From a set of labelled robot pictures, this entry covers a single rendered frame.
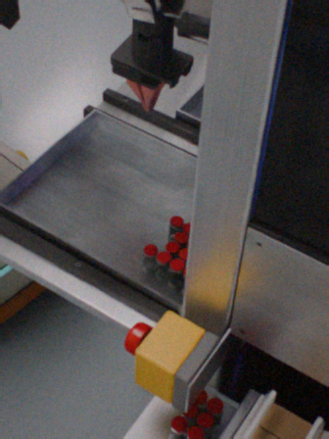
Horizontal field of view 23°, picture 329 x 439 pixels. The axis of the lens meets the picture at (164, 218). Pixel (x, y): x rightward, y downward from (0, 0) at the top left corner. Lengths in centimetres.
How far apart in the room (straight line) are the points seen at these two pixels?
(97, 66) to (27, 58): 26
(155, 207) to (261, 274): 44
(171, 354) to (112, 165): 48
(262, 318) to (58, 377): 125
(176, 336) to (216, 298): 6
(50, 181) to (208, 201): 52
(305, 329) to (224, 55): 33
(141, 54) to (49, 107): 171
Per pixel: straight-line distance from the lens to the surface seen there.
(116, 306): 112
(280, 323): 88
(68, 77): 291
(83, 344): 214
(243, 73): 68
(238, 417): 98
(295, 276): 81
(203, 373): 91
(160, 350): 90
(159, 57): 109
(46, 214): 123
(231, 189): 77
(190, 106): 140
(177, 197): 126
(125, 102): 139
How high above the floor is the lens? 179
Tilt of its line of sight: 48 degrees down
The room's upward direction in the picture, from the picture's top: 3 degrees clockwise
